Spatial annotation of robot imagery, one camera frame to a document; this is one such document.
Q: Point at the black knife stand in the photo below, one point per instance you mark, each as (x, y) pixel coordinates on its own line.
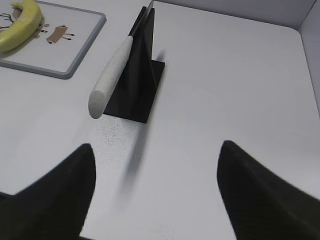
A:
(134, 94)

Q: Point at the yellow plastic banana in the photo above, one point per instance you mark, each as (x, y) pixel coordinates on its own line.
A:
(24, 27)

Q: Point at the white grey cutting board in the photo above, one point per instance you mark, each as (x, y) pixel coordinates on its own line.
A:
(61, 42)

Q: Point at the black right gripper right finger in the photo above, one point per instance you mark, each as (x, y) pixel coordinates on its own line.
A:
(261, 205)

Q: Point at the cleaver knife white handle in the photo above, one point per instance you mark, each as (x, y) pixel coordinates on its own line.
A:
(107, 82)

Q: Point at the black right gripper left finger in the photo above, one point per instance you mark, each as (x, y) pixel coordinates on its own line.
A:
(54, 207)

